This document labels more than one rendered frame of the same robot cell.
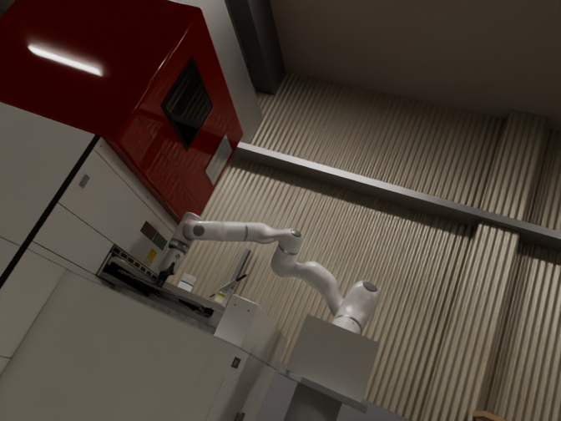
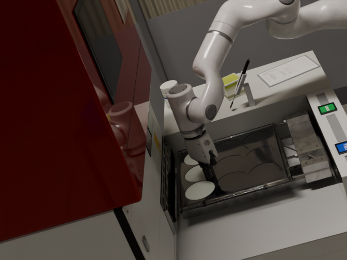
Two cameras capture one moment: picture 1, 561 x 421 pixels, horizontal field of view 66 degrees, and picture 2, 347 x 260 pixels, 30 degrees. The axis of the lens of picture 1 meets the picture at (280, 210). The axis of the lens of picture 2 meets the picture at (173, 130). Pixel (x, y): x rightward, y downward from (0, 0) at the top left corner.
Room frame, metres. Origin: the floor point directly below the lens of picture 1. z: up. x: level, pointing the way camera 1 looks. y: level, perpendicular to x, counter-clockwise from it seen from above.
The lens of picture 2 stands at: (-0.03, 0.57, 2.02)
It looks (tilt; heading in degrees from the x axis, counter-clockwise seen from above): 26 degrees down; 354
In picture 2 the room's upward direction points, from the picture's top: 21 degrees counter-clockwise
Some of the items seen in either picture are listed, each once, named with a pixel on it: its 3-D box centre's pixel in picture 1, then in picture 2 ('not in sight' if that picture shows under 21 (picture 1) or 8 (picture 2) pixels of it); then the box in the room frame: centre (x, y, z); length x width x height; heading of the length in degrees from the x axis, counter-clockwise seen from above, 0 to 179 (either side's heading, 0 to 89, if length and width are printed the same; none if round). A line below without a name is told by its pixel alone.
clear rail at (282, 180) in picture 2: (158, 287); (234, 194); (1.65, 0.29, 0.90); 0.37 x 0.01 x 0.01; 74
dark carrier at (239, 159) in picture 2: (174, 298); (229, 164); (1.82, 0.24, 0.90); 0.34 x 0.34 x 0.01; 74
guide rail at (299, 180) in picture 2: (169, 312); (255, 193); (1.69, 0.22, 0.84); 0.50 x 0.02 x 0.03; 74
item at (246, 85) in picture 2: (226, 291); (242, 90); (2.03, 0.07, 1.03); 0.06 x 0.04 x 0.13; 74
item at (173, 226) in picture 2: (129, 279); (170, 184); (1.87, 0.45, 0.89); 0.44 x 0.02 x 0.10; 164
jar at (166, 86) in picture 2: (186, 284); (172, 94); (2.29, 0.28, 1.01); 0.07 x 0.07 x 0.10
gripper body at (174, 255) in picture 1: (171, 260); (198, 144); (1.80, 0.32, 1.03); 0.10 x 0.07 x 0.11; 25
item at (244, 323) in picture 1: (251, 332); (341, 145); (1.66, -0.09, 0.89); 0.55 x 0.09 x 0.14; 164
